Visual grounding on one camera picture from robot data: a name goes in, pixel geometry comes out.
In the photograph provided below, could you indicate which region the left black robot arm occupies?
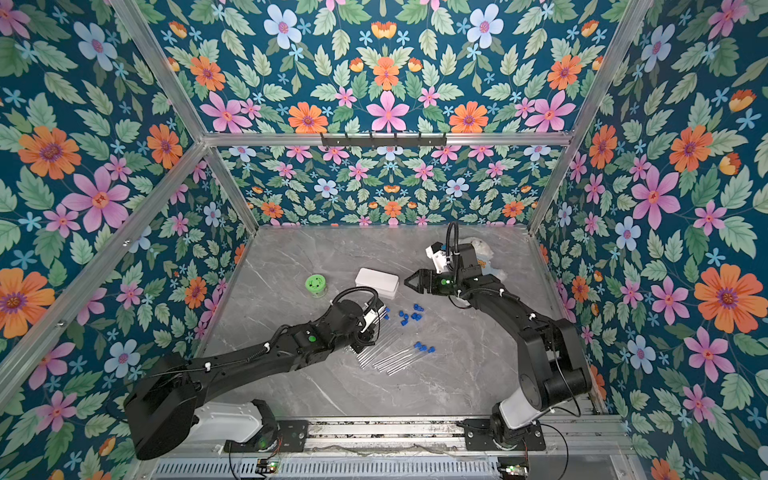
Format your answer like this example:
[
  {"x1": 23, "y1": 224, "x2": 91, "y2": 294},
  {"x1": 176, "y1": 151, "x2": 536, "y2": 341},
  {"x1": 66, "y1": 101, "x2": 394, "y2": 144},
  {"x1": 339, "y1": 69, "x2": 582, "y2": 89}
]
[{"x1": 124, "y1": 287, "x2": 387, "y2": 461}]

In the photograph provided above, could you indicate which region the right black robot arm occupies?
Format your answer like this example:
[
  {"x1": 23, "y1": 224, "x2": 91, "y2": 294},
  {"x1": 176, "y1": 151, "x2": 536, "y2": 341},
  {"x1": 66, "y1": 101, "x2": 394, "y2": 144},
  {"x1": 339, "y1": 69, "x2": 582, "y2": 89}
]
[{"x1": 405, "y1": 222, "x2": 592, "y2": 448}]

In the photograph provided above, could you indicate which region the test tube group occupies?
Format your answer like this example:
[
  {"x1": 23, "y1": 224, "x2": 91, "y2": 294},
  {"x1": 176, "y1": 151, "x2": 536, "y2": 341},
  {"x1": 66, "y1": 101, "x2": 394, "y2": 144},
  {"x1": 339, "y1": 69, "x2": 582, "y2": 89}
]
[
  {"x1": 374, "y1": 342, "x2": 429, "y2": 371},
  {"x1": 373, "y1": 342, "x2": 425, "y2": 370},
  {"x1": 385, "y1": 346, "x2": 436, "y2": 375}
]

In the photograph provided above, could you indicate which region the white rectangular plastic box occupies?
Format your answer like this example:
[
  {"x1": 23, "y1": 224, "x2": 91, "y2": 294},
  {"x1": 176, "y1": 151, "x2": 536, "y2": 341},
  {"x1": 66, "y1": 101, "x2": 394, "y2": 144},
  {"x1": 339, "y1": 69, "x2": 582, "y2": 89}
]
[{"x1": 355, "y1": 268, "x2": 400, "y2": 299}]

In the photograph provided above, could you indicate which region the green lidded small jar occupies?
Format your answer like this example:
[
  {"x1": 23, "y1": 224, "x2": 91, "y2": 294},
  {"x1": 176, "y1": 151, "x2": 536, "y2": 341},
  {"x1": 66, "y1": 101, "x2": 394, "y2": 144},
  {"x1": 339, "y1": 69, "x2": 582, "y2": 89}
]
[{"x1": 305, "y1": 274, "x2": 327, "y2": 298}]

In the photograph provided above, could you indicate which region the white teddy bear blue shirt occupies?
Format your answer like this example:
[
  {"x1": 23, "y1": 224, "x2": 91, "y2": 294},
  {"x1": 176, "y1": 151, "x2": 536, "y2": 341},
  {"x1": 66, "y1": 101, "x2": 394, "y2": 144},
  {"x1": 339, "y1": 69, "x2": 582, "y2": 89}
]
[{"x1": 468, "y1": 237, "x2": 507, "y2": 282}]

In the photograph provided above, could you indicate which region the white ventilation grille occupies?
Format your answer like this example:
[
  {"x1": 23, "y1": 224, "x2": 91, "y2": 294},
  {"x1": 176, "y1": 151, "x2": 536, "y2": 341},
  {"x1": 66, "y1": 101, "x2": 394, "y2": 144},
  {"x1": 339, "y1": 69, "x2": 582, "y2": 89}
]
[{"x1": 152, "y1": 457, "x2": 501, "y2": 479}]

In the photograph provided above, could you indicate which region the aluminium front rail frame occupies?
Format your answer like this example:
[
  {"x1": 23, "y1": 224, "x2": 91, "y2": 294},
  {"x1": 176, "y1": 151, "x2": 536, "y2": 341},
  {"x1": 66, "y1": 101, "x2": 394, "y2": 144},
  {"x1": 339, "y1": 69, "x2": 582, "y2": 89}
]
[{"x1": 134, "y1": 416, "x2": 637, "y2": 463}]

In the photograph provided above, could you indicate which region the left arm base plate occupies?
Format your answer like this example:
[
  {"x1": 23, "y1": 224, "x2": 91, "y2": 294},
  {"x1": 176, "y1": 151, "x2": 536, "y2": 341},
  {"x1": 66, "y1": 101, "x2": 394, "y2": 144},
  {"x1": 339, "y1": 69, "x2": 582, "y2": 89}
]
[{"x1": 223, "y1": 420, "x2": 309, "y2": 454}]

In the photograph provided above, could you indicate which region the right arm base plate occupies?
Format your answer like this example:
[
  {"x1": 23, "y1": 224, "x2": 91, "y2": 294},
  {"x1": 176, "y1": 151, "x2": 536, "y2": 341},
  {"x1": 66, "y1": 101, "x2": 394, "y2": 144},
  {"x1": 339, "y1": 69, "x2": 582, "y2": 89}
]
[{"x1": 457, "y1": 417, "x2": 546, "y2": 452}]

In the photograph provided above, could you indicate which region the black hook rail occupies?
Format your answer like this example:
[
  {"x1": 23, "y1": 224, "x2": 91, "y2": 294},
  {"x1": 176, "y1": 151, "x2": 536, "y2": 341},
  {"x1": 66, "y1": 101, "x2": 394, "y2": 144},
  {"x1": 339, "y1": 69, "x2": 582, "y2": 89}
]
[{"x1": 320, "y1": 133, "x2": 448, "y2": 148}]

